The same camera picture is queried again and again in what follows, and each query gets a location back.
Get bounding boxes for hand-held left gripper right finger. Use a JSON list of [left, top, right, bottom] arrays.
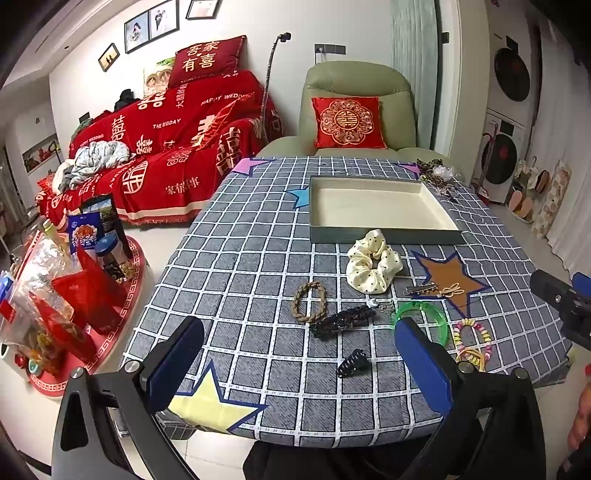
[[394, 318, 536, 480]]

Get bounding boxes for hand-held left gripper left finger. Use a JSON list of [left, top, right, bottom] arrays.
[[50, 316, 205, 480]]

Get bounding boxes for yellow elastic hair ties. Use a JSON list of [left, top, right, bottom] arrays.
[[456, 348, 492, 374]]

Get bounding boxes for pastel spiral hair tie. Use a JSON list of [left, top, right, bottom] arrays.
[[451, 318, 494, 358]]

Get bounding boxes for cream polka dot scrunchie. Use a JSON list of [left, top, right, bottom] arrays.
[[346, 228, 403, 294]]

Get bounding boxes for brown braided hair tie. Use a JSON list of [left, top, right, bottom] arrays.
[[292, 281, 328, 320]]

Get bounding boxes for shallow grey tray box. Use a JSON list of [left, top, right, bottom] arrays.
[[308, 175, 464, 245]]

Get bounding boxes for person's right hand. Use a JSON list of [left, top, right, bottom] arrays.
[[567, 364, 591, 455]]

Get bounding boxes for green plastic bangle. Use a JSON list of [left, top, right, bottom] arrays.
[[392, 301, 450, 348]]

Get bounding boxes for black claw clip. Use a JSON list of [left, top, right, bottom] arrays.
[[336, 348, 371, 380]]

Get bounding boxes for row of house slippers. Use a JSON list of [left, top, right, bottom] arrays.
[[505, 157, 573, 237]]

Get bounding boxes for black beaded hair clip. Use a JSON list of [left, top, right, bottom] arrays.
[[309, 305, 377, 340]]

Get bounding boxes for red gift packets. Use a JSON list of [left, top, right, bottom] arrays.
[[30, 249, 127, 365]]

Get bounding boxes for grey checked star tablecloth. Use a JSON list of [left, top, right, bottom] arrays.
[[121, 156, 573, 448]]

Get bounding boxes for jar with blue lid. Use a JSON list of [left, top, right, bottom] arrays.
[[95, 233, 127, 282]]

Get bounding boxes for white washing machine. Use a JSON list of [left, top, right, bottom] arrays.
[[471, 108, 532, 204]]

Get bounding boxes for person's dark clothing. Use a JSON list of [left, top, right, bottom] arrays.
[[242, 438, 416, 480]]

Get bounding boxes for blue snack bag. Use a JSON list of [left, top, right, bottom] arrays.
[[67, 212, 100, 254]]

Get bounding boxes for dark printed bag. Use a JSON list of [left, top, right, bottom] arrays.
[[81, 194, 132, 259]]

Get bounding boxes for clear plastic snack bag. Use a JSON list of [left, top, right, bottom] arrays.
[[14, 231, 75, 324]]

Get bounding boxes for white stacked dryer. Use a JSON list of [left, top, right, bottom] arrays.
[[487, 28, 541, 112]]

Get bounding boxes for grey crumpled clothes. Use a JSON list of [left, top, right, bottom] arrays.
[[52, 141, 134, 192]]

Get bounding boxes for red printed sofa blanket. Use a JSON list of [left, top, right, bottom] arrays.
[[37, 69, 284, 227]]

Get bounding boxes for red embroidered cushion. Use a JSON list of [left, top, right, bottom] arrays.
[[311, 96, 389, 150]]

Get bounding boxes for cartoon couple picture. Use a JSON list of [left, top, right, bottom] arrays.
[[143, 58, 176, 95]]

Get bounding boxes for pale green curtain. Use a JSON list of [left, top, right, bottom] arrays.
[[390, 0, 439, 84]]

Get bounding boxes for green leather armchair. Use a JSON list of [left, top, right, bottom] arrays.
[[255, 62, 458, 171]]

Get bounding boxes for large red printed pillow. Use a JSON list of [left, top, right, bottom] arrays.
[[167, 36, 247, 88]]

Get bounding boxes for framed wedding photo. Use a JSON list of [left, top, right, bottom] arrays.
[[148, 0, 178, 40], [124, 11, 151, 54]]

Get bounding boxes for framed certificate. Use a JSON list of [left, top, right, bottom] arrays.
[[186, 0, 218, 20]]

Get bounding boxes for red handled broom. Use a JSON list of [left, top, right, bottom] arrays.
[[471, 129, 497, 204]]

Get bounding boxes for pile of beaded bracelets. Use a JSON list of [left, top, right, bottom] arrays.
[[416, 158, 462, 201]]

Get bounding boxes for landscape wall picture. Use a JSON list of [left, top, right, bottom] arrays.
[[21, 134, 61, 174]]

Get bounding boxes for small black photo frame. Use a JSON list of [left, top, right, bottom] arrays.
[[99, 43, 121, 71]]

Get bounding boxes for camera on flexible pole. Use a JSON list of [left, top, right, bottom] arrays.
[[260, 31, 293, 144]]

